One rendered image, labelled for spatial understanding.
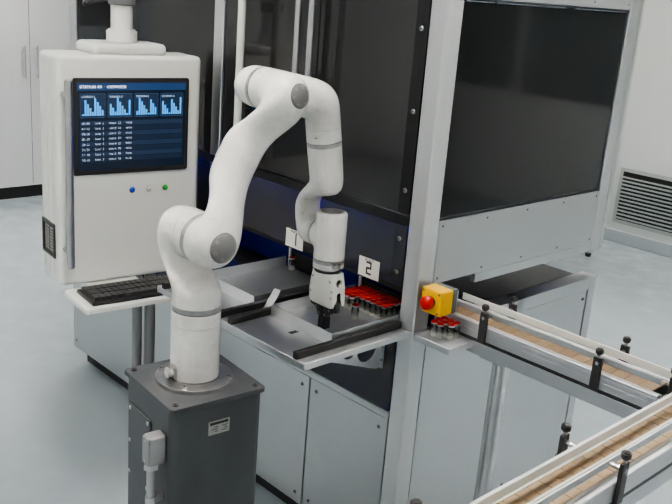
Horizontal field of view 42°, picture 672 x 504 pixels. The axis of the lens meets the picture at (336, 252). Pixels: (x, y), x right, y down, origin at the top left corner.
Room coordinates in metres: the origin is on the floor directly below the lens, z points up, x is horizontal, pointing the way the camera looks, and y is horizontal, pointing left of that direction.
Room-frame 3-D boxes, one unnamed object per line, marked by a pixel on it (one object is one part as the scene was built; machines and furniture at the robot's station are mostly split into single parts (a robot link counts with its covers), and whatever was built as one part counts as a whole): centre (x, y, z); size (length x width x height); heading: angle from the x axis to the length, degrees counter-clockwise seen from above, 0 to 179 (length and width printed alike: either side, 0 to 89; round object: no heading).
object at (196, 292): (1.98, 0.35, 1.16); 0.19 x 0.12 x 0.24; 42
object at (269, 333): (2.46, 0.13, 0.87); 0.70 x 0.48 x 0.02; 44
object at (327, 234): (2.24, 0.02, 1.18); 0.09 x 0.08 x 0.13; 42
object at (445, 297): (2.29, -0.30, 1.00); 0.08 x 0.07 x 0.07; 134
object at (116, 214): (2.89, 0.75, 1.19); 0.50 x 0.19 x 0.78; 128
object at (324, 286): (2.23, 0.02, 1.03); 0.10 x 0.08 x 0.11; 44
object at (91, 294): (2.68, 0.62, 0.82); 0.40 x 0.14 x 0.02; 128
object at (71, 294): (2.73, 0.66, 0.79); 0.45 x 0.28 x 0.03; 128
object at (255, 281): (2.63, 0.20, 0.90); 0.34 x 0.26 x 0.04; 134
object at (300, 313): (2.39, -0.04, 0.90); 0.34 x 0.26 x 0.04; 134
